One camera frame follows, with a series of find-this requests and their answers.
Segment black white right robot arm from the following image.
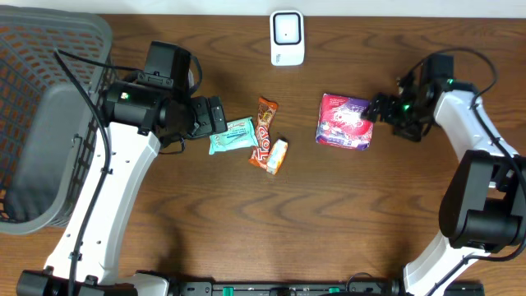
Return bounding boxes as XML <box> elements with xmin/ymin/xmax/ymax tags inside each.
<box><xmin>362</xmin><ymin>78</ymin><xmax>525</xmax><ymax>295</ymax></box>

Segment orange white tissue pack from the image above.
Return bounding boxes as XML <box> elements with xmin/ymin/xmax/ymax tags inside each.
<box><xmin>266</xmin><ymin>139</ymin><xmax>288</xmax><ymax>175</ymax></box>

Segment red orange chocolate bar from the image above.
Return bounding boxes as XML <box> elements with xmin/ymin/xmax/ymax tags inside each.
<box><xmin>249</xmin><ymin>97</ymin><xmax>279</xmax><ymax>169</ymax></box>

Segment mint green wipes pack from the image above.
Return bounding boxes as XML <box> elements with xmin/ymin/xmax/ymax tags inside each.
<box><xmin>209</xmin><ymin>117</ymin><xmax>258</xmax><ymax>155</ymax></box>

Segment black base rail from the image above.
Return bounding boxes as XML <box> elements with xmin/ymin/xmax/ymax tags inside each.
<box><xmin>177</xmin><ymin>280</ymin><xmax>486</xmax><ymax>296</ymax></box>

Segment red purple pad pack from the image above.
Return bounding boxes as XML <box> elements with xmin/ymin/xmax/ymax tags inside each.
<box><xmin>316</xmin><ymin>94</ymin><xmax>373</xmax><ymax>150</ymax></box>

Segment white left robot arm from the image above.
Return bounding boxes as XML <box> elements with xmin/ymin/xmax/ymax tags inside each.
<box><xmin>16</xmin><ymin>81</ymin><xmax>227</xmax><ymax>295</ymax></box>

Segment dark grey plastic basket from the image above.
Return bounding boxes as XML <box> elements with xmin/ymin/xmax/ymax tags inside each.
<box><xmin>1</xmin><ymin>5</ymin><xmax>117</xmax><ymax>234</ymax></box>

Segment white barcode scanner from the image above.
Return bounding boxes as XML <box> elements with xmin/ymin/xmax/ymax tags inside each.
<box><xmin>270</xmin><ymin>10</ymin><xmax>306</xmax><ymax>67</ymax></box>

